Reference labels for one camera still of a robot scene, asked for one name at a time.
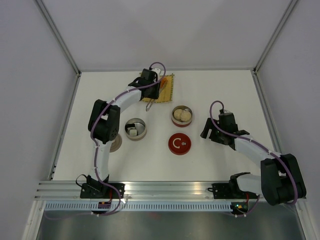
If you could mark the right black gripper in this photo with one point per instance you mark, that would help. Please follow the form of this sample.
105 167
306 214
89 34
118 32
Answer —
209 125

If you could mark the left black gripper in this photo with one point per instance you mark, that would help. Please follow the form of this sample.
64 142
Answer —
155 95

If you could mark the orange carrot piece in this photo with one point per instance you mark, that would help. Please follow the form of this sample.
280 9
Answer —
163 82

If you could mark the metal tongs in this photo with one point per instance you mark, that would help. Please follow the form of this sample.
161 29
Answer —
152 100

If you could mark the white bun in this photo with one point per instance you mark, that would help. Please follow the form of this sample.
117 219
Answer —
186 116
177 114

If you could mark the red lunch box lid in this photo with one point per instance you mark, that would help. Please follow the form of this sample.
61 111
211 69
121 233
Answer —
179 144

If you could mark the sushi roll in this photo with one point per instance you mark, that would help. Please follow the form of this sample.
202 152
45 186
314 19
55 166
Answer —
133 132
130 126

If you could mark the beige lunch box lid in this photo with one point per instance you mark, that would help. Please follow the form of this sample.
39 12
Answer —
116 143

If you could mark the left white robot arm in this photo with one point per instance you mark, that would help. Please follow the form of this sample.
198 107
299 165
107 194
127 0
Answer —
104 122

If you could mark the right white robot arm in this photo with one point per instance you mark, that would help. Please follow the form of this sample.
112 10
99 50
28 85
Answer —
280 180

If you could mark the red lunch box container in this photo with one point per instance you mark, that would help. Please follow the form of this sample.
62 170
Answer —
179 123

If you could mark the beige lunch box container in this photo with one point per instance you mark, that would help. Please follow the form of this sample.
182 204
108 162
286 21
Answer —
140 126

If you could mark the yellow bamboo mat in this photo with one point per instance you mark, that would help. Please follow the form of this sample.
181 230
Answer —
166 95

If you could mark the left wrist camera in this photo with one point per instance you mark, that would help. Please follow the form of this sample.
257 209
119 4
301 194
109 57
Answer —
157 70

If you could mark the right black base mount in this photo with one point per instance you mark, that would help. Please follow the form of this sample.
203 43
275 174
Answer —
221 191

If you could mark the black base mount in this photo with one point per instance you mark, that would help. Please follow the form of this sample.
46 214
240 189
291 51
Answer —
221 191
102 191

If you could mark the left aluminium frame post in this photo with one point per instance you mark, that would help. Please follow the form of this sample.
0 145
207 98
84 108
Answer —
57 35

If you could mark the aluminium frame post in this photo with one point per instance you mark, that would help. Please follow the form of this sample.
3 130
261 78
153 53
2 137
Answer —
277 31
57 35

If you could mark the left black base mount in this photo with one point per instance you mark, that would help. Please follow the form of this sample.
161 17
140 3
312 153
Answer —
102 191

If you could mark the aluminium front rail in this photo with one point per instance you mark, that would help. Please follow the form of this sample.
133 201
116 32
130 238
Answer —
145 191

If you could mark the right aluminium frame post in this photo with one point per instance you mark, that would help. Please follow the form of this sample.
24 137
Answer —
277 31

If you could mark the white slotted cable duct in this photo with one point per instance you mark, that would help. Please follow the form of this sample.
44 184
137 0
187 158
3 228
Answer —
139 206

